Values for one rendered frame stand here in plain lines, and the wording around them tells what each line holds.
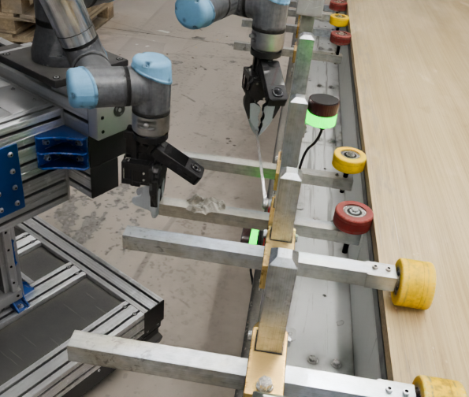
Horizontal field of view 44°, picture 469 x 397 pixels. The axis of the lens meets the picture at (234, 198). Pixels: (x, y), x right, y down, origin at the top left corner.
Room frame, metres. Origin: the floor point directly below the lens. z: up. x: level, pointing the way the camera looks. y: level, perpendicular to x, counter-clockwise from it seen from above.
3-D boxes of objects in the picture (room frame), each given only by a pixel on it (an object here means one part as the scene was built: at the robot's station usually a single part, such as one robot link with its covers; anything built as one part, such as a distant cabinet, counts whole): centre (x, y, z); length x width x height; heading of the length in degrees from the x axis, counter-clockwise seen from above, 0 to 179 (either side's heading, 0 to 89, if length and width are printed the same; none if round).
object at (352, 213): (1.00, -0.25, 0.85); 0.08 x 0.08 x 0.11
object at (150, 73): (1.03, 0.18, 1.12); 0.09 x 0.08 x 0.11; 113
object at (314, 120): (1.05, -0.15, 1.09); 0.06 x 0.06 x 0.02
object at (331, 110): (1.05, -0.15, 1.11); 0.06 x 0.06 x 0.02
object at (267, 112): (1.28, -0.05, 0.97); 0.06 x 0.03 x 0.09; 16
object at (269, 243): (0.78, -0.09, 0.95); 0.13 x 0.06 x 0.05; 176
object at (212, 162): (1.26, -0.07, 0.83); 0.43 x 0.03 x 0.04; 86
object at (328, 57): (2.26, -0.15, 0.81); 0.43 x 0.03 x 0.04; 86
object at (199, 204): (1.02, 0.06, 0.87); 0.09 x 0.07 x 0.02; 86
